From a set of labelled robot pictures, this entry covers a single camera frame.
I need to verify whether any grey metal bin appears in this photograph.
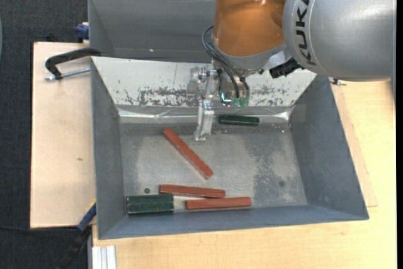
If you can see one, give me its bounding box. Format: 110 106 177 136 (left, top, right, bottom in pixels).
87 0 370 240

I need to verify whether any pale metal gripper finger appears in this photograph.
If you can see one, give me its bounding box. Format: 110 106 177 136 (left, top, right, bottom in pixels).
201 103 216 140
193 101 207 141

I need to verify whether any red-brown flat block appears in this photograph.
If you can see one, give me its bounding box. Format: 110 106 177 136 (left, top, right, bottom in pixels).
162 127 215 181
184 197 253 211
159 184 227 199

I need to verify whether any black cylinder on white bracket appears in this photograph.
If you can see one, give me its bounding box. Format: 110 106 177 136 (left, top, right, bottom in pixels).
269 59 305 79

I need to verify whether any dark green flat block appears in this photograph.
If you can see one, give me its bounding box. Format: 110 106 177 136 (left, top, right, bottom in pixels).
218 114 261 127
126 193 175 216

